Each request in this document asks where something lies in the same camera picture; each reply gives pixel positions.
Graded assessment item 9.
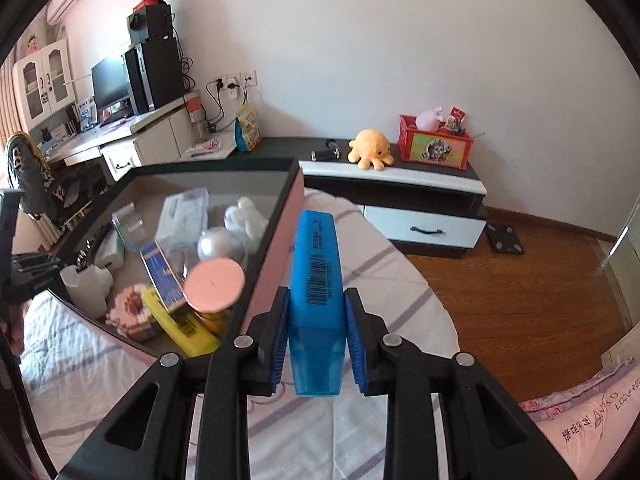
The pink and white ridged item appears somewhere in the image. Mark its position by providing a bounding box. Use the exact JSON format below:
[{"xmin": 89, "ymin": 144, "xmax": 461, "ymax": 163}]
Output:
[{"xmin": 105, "ymin": 283, "xmax": 162, "ymax": 344}]

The black bathroom scale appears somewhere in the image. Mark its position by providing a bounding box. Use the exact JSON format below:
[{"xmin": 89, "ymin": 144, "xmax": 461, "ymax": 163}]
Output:
[{"xmin": 485, "ymin": 222, "xmax": 525, "ymax": 256}]

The yellow plush octopus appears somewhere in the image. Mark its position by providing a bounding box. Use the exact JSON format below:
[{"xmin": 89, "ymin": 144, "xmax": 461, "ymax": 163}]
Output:
[{"xmin": 347, "ymin": 128, "xmax": 396, "ymax": 172}]

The silver ball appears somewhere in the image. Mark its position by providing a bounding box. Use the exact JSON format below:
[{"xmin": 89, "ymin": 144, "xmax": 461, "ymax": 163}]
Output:
[{"xmin": 197, "ymin": 227, "xmax": 246, "ymax": 264}]

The pink plush toy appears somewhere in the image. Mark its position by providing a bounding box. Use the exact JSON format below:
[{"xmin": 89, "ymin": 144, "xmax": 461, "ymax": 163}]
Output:
[{"xmin": 415, "ymin": 106, "xmax": 445, "ymax": 132}]

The white hand-shaped figure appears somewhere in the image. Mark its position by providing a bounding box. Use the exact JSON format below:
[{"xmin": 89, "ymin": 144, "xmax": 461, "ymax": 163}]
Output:
[{"xmin": 223, "ymin": 197, "xmax": 269, "ymax": 242}]

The red storage box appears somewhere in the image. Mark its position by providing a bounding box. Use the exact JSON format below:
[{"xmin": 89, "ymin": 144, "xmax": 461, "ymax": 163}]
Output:
[{"xmin": 398, "ymin": 113, "xmax": 475, "ymax": 170}]

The blue highlighter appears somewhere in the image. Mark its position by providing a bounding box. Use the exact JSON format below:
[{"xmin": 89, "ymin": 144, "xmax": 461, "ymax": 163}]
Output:
[{"xmin": 290, "ymin": 209, "xmax": 347, "ymax": 398}]

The white wall outlet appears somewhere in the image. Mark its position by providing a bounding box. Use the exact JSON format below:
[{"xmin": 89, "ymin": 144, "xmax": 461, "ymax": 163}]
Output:
[{"xmin": 206, "ymin": 70, "xmax": 259, "ymax": 89}]

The bottle with orange cap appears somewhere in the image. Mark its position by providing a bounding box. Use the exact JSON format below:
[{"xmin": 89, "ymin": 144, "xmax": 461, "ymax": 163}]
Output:
[{"xmin": 185, "ymin": 92, "xmax": 207, "ymax": 139}]

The white hutch cabinet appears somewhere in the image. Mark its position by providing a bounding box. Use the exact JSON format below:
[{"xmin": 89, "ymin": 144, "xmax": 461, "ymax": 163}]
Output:
[{"xmin": 12, "ymin": 37, "xmax": 76, "ymax": 122}]

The white charger plug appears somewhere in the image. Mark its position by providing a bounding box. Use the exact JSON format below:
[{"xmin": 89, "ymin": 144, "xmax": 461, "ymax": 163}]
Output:
[{"xmin": 59, "ymin": 262, "xmax": 114, "ymax": 319}]

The black computer monitor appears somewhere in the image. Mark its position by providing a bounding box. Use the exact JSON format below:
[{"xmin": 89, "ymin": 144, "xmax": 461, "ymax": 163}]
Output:
[{"xmin": 90, "ymin": 52, "xmax": 134, "ymax": 112}]

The pink box with black rim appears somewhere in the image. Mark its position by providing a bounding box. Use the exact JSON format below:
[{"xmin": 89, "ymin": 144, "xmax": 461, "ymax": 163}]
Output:
[{"xmin": 49, "ymin": 156, "xmax": 307, "ymax": 362}]

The office chair with jacket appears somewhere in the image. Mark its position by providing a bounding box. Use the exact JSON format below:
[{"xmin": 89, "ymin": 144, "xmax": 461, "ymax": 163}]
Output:
[{"xmin": 4, "ymin": 132, "xmax": 109, "ymax": 227}]

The pink and white flat packet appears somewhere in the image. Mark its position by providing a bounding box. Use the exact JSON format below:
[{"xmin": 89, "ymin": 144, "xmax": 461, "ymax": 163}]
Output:
[{"xmin": 182, "ymin": 138, "xmax": 224, "ymax": 159}]

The pink printed pillow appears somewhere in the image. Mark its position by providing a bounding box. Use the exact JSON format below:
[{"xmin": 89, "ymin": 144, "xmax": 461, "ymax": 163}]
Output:
[{"xmin": 519, "ymin": 364, "xmax": 640, "ymax": 480}]

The rose gold tin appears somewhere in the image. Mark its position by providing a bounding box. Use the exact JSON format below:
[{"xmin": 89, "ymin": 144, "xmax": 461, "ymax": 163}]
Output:
[{"xmin": 182, "ymin": 257, "xmax": 247, "ymax": 337}]

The blue snack bag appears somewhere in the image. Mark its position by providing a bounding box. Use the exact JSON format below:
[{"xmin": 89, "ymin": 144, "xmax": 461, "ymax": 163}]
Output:
[{"xmin": 234, "ymin": 104, "xmax": 262, "ymax": 152}]

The yellow highlighter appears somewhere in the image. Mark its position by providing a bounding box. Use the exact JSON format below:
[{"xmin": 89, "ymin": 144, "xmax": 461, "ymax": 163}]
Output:
[{"xmin": 140, "ymin": 285, "xmax": 221, "ymax": 359}]

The black power cable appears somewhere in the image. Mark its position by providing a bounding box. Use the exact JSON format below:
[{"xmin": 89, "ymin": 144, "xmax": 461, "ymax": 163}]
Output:
[{"xmin": 204, "ymin": 77, "xmax": 252, "ymax": 127}]

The white desk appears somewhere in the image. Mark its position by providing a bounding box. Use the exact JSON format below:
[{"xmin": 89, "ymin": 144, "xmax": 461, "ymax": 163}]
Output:
[{"xmin": 37, "ymin": 92, "xmax": 202, "ymax": 184}]

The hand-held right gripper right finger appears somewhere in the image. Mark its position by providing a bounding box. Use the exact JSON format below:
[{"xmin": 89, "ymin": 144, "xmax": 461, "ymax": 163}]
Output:
[{"xmin": 342, "ymin": 288, "xmax": 577, "ymax": 480}]

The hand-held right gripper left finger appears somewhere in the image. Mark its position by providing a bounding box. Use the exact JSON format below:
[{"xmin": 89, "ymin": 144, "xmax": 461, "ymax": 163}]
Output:
[{"xmin": 57, "ymin": 286, "xmax": 292, "ymax": 480}]

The glass sliding door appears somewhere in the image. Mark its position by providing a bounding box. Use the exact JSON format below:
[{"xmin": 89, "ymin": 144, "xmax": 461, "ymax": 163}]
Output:
[{"xmin": 594, "ymin": 207, "xmax": 640, "ymax": 366}]

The black and white low cabinet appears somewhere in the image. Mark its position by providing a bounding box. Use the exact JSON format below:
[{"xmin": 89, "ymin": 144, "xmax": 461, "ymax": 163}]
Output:
[{"xmin": 189, "ymin": 134, "xmax": 489, "ymax": 261}]

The striped white tablecloth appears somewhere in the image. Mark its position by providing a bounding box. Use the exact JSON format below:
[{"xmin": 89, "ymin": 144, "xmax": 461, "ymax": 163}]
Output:
[{"xmin": 20, "ymin": 187, "xmax": 462, "ymax": 480}]

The black speaker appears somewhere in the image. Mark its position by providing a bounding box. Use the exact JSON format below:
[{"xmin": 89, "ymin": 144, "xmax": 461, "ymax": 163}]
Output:
[{"xmin": 127, "ymin": 3, "xmax": 174, "ymax": 44}]

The black computer tower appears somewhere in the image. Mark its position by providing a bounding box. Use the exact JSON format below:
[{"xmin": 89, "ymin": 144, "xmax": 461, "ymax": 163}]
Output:
[{"xmin": 123, "ymin": 37, "xmax": 186, "ymax": 116}]

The small black dumbbell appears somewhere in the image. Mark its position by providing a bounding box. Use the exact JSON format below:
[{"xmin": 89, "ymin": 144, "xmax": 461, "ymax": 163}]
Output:
[{"xmin": 309, "ymin": 138, "xmax": 342, "ymax": 162}]

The green and white packet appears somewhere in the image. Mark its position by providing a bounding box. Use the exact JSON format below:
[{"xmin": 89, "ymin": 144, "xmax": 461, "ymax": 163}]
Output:
[{"xmin": 154, "ymin": 187, "xmax": 210, "ymax": 262}]

